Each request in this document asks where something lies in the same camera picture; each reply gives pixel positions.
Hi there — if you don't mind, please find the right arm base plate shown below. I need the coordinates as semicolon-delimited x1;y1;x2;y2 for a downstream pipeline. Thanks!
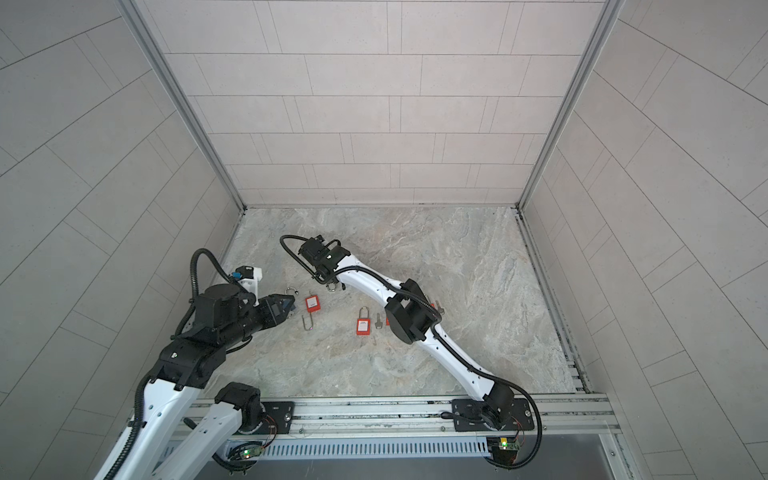
441;397;536;432

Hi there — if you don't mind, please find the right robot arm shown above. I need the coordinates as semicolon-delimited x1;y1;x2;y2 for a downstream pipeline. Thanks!
279;234;543;470

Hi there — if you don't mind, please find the aluminium mounting rail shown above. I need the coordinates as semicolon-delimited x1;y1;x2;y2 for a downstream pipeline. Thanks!
262;393;621;441

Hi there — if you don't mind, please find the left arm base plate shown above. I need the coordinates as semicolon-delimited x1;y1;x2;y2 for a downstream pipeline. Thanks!
238;401;295;436

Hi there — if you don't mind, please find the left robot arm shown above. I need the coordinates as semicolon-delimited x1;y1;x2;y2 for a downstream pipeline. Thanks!
96;248;295;479

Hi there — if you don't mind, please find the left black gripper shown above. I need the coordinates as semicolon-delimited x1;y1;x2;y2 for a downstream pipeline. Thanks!
218;293;299;350

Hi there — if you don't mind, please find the white slotted cable duct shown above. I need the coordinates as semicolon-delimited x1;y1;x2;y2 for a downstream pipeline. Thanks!
254;437;489;461

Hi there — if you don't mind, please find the green circuit board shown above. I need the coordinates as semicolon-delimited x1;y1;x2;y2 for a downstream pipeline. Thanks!
227;441;265;463
486;437;522;469

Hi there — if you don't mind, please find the left green circuit board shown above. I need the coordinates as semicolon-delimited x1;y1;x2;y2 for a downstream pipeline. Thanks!
227;441;265;463

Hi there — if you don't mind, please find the red padlock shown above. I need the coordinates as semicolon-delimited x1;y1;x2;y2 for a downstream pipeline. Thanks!
355;306;371;336
302;294;321;331

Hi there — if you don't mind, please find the right green circuit board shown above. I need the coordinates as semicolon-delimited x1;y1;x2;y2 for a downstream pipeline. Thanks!
486;437;522;469

